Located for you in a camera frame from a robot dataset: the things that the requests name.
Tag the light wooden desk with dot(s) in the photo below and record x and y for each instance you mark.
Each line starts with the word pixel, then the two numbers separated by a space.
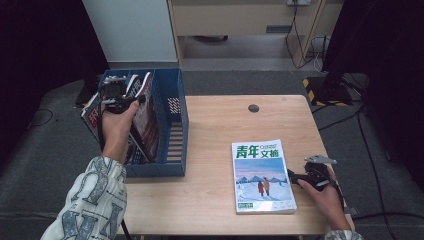
pixel 233 16

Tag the black stand base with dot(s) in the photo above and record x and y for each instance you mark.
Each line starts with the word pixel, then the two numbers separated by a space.
pixel 330 93

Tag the white magazine with snow scene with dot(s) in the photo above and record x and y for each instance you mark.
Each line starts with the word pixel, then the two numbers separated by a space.
pixel 263 180

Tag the dark blue illustrated magazine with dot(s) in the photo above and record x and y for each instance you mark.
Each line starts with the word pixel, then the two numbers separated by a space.
pixel 133 85

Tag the reddish brown illustrated magazine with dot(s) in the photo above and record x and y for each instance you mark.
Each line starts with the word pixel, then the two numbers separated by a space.
pixel 148 123

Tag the grey table bracket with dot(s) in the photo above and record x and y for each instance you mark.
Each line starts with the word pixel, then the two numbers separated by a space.
pixel 350 210

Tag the grey round table grommet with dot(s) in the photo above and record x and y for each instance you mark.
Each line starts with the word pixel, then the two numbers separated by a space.
pixel 253 108

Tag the person's right hand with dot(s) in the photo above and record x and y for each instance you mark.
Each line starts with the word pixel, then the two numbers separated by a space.
pixel 330 206

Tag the white cabinet panel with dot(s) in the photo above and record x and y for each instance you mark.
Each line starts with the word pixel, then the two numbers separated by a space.
pixel 133 30

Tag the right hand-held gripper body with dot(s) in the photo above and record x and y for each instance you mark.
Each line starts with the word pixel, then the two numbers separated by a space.
pixel 315 175

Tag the dark stand base with tape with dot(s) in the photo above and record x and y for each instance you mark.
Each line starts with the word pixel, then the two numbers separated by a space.
pixel 85 96

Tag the black curtain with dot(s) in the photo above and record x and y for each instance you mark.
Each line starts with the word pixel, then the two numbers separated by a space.
pixel 33 50
pixel 400 66

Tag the white power strip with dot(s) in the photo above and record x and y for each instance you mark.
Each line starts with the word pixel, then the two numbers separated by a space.
pixel 299 2

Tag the yellow black hazard tape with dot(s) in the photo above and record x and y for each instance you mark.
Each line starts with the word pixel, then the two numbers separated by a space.
pixel 306 83

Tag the blue plastic file rack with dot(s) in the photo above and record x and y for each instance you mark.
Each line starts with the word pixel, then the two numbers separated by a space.
pixel 170 140

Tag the magazine with portrait cover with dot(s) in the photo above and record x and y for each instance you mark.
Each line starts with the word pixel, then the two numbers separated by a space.
pixel 91 120

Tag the person's left hand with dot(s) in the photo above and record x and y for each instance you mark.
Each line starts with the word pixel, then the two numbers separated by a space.
pixel 116 133

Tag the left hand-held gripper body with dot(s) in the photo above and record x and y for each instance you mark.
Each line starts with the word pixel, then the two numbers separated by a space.
pixel 115 91

